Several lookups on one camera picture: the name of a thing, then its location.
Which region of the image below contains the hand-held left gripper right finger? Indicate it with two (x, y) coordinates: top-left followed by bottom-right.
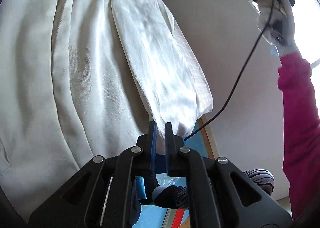
(165, 122), (293, 228)

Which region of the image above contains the red and white object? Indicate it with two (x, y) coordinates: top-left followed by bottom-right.
(162, 208), (187, 228)

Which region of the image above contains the white and blue jacket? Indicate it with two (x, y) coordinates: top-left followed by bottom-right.
(0, 0), (213, 221)

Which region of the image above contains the black cable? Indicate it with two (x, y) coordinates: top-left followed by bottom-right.
(184, 3), (274, 141)

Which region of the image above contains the person's right hand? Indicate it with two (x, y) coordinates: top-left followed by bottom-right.
(256, 0), (299, 58)

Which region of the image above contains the person's right forearm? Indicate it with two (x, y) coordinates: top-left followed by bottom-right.
(278, 51), (320, 222)

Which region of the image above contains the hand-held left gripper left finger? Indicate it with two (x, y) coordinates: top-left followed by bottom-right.
(28, 122), (157, 228)

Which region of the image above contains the black white striped cloth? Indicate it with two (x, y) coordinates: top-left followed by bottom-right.
(152, 185), (189, 210)
(244, 169), (275, 196)

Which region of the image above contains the clear plastic bag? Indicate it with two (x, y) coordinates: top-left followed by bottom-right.
(156, 174), (180, 188)

